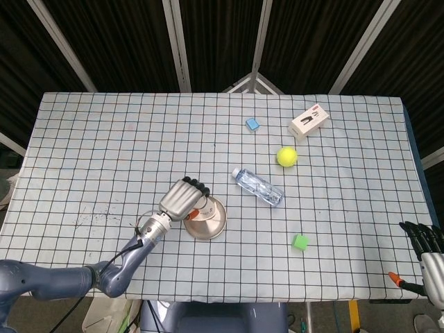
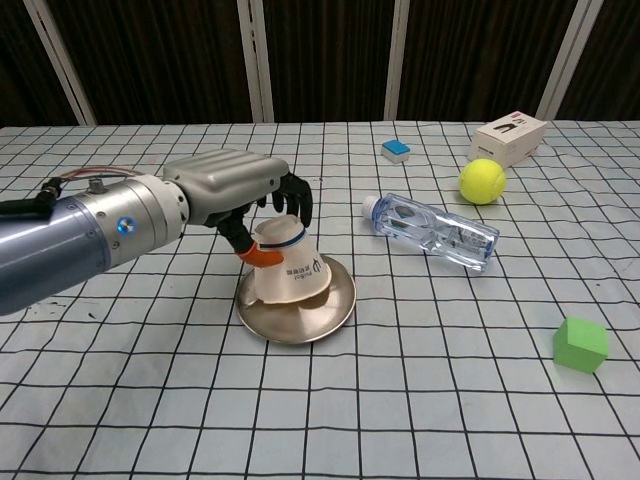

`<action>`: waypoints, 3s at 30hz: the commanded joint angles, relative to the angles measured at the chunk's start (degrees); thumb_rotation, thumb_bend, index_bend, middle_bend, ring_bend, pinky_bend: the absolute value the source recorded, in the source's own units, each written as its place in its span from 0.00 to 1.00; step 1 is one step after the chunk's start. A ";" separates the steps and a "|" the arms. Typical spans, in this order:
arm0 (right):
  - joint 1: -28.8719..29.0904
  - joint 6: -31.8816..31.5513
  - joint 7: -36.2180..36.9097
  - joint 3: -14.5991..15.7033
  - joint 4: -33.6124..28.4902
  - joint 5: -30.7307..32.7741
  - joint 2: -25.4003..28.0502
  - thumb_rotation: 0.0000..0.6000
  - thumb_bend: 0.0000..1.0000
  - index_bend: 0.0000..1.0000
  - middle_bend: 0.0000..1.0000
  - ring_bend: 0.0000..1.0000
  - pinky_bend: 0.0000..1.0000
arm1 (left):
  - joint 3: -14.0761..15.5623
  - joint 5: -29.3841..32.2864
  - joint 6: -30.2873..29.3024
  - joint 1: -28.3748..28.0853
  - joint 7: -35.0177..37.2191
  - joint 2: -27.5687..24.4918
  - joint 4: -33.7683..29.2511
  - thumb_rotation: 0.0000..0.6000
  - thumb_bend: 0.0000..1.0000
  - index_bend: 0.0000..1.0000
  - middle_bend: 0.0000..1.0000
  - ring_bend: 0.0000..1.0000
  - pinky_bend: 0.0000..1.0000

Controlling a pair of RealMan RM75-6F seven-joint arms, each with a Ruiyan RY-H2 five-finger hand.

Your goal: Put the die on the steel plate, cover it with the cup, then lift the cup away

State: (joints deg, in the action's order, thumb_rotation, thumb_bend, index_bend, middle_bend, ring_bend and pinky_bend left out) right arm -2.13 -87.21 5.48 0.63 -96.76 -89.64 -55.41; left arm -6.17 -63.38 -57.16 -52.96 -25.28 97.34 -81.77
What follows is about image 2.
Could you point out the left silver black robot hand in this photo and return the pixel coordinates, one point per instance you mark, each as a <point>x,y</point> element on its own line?
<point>225,180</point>

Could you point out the white paper cup blue band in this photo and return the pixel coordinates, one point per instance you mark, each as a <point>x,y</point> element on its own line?
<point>292,265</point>

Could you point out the round stainless steel plate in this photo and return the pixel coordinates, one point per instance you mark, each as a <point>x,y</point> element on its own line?
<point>300,327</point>

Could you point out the left blue grey robot arm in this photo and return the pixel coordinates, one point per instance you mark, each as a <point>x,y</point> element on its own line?
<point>75,240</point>

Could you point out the clear plastic water bottle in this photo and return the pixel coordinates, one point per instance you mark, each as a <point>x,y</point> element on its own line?
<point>435,232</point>

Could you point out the black pleated curtain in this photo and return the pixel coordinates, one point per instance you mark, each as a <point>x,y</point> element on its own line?
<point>150,50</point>

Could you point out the small blue white eraser block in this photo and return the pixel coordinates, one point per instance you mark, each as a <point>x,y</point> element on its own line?
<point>396,150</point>

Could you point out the light blue checkered tablecloth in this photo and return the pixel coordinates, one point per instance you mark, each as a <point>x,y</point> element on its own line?
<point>320,400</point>

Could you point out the yellow tennis ball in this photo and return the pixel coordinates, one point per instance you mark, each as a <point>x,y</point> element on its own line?
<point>482,181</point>

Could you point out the white cardboard product box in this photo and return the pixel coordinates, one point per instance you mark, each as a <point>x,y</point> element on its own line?
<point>507,137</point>

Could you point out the green foam cube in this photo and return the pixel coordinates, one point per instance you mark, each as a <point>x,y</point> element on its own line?
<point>580,345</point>

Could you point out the white metal frame post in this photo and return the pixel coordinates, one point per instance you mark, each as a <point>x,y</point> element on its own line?
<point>400,60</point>
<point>60,60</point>
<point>568,60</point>
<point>256,60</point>

